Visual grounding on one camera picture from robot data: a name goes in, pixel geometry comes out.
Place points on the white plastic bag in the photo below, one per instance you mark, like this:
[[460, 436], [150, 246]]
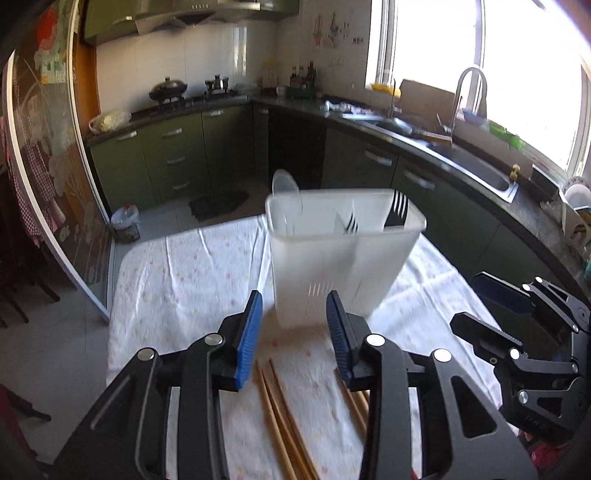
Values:
[[109, 121]]

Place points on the green kitchen cabinets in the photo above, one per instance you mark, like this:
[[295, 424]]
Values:
[[164, 155]]

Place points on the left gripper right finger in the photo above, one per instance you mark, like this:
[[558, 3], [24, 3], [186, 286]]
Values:
[[463, 434]]

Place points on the small trash bin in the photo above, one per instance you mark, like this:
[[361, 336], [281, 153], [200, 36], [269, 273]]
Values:
[[125, 223]]

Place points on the stainless steel sink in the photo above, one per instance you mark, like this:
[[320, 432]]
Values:
[[484, 173]]

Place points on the steel range hood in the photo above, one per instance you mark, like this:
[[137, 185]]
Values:
[[147, 16]]

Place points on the glass sliding door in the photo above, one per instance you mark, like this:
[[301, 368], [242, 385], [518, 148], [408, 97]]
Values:
[[46, 154]]

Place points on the black wok with lid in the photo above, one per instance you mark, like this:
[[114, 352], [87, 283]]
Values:
[[168, 90]]

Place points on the floral white tablecloth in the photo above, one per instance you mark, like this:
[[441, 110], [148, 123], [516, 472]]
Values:
[[174, 290]]

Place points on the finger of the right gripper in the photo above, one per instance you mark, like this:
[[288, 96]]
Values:
[[517, 292], [491, 343]]

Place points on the white plastic utensil holder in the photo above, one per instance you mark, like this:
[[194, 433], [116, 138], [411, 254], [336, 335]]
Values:
[[336, 240]]

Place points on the wooden cutting board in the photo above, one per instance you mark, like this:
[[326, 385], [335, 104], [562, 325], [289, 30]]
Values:
[[430, 106]]

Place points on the condiment bottles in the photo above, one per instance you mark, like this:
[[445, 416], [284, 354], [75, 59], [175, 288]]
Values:
[[303, 78]]

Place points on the brown chopstick red end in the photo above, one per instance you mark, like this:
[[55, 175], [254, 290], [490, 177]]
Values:
[[281, 450]]

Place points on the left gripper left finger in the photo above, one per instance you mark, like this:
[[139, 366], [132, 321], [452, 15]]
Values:
[[123, 436]]

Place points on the white plastic spoon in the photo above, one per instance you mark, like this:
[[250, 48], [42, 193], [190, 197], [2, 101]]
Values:
[[282, 183]]

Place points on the brown wooden chopstick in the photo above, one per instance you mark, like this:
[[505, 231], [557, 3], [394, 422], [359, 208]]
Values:
[[312, 470]]

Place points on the light bamboo chopstick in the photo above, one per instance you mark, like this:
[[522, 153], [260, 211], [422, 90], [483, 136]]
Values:
[[362, 403], [360, 423]]

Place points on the pink patterned sleeve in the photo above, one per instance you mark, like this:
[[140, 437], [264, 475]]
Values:
[[545, 455]]

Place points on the black fork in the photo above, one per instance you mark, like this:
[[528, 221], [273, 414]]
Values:
[[399, 210]]

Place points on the chrome kitchen faucet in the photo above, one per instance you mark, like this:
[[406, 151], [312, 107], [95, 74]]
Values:
[[471, 93]]

